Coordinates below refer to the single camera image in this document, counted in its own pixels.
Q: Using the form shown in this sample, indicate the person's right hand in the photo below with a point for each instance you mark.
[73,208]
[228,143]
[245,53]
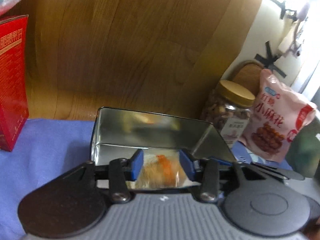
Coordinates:
[312,231]

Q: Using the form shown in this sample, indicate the orange snack packet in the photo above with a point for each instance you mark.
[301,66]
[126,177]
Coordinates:
[160,171]

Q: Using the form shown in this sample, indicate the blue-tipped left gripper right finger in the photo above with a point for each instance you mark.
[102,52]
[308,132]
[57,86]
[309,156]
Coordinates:
[203,171]

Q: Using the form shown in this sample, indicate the pink fried twist snack bag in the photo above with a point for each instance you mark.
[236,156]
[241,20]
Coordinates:
[278,115]

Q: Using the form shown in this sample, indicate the large wooden board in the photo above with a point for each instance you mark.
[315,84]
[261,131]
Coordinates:
[162,56]

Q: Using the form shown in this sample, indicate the red gift box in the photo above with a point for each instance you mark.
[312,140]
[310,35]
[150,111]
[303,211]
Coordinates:
[14,106]

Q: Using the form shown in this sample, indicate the blue printed tablecloth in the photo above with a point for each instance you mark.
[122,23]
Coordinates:
[44,150]

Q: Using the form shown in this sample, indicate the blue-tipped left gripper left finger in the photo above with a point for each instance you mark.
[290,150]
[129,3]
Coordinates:
[120,171]

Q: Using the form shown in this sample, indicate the small rounded wooden board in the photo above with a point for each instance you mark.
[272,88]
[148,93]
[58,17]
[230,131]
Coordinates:
[247,74]

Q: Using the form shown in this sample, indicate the nut jar with gold lid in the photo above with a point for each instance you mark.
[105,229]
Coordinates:
[228,108]

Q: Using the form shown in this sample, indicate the white power strip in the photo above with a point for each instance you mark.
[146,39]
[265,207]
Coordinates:
[290,43]

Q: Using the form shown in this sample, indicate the black metal snack tin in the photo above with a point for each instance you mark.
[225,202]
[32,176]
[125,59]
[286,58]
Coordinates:
[118,133]

